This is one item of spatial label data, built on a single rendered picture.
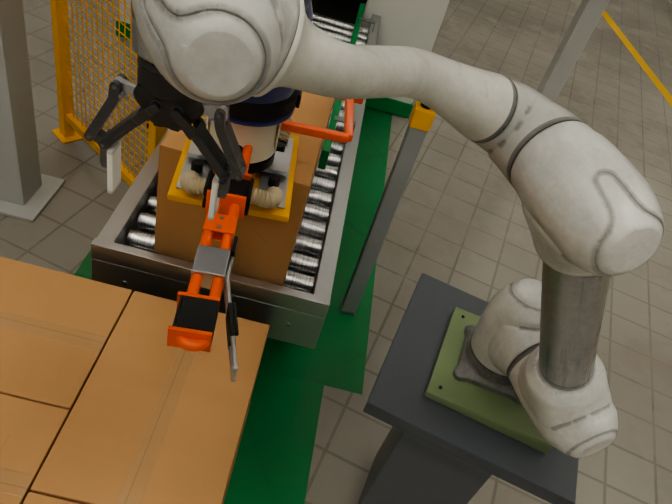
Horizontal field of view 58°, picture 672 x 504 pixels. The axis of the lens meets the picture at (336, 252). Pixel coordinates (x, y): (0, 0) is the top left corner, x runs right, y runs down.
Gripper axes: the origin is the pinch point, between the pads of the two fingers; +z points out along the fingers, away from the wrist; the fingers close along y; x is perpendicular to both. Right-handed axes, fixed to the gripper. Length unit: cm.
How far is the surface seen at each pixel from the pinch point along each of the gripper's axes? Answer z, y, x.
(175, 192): 39, 12, -48
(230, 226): 27.8, -5.3, -28.3
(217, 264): 28.1, -5.6, -17.5
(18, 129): 97, 96, -129
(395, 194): 70, -48, -114
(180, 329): 28.1, -3.9, -0.6
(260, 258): 70, -10, -66
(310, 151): 40, -16, -82
